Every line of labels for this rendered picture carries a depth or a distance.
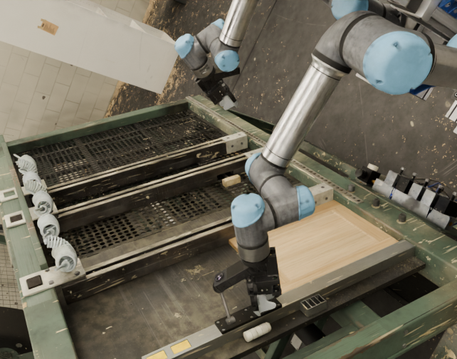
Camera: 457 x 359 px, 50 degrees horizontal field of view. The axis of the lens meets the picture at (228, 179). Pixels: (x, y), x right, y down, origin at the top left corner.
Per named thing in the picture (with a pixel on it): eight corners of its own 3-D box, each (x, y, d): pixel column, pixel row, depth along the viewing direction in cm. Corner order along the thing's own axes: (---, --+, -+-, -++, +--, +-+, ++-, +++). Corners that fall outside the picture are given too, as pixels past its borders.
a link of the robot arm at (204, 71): (203, 53, 179) (211, 60, 173) (209, 62, 182) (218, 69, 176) (187, 66, 179) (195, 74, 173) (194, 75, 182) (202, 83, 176)
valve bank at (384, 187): (494, 206, 178) (458, 194, 165) (475, 241, 181) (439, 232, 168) (393, 159, 218) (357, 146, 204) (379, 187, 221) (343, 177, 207)
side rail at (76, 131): (190, 117, 318) (188, 101, 313) (12, 164, 276) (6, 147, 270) (185, 114, 324) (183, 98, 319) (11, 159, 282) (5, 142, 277)
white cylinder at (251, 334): (248, 344, 137) (272, 333, 140) (247, 336, 136) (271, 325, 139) (243, 337, 140) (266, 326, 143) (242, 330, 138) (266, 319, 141)
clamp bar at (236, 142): (250, 149, 253) (247, 105, 241) (8, 222, 207) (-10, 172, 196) (240, 142, 260) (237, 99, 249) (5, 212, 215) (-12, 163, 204)
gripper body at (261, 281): (282, 298, 120) (277, 261, 114) (247, 302, 121) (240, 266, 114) (278, 276, 127) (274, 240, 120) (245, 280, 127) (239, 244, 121)
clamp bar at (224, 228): (336, 205, 198) (337, 151, 186) (33, 322, 152) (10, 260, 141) (320, 195, 206) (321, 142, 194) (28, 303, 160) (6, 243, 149)
